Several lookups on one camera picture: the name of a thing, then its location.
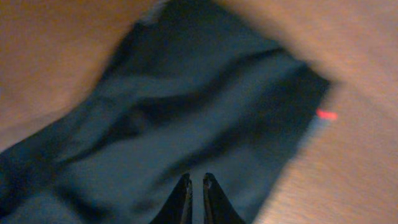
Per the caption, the black leggings red waistband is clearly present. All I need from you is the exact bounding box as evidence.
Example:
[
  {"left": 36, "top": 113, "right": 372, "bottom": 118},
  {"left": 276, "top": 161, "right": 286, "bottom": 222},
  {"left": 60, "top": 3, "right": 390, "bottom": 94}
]
[{"left": 1, "top": 1, "right": 330, "bottom": 223}]

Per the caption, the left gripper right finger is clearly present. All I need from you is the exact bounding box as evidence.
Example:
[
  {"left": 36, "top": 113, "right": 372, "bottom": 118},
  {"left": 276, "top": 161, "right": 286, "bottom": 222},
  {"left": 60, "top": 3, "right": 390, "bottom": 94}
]
[{"left": 203, "top": 173, "right": 245, "bottom": 224}]

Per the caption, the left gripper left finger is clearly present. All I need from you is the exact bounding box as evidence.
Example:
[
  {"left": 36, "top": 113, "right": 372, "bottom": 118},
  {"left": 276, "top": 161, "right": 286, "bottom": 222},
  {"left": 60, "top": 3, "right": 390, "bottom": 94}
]
[{"left": 150, "top": 174, "right": 193, "bottom": 224}]

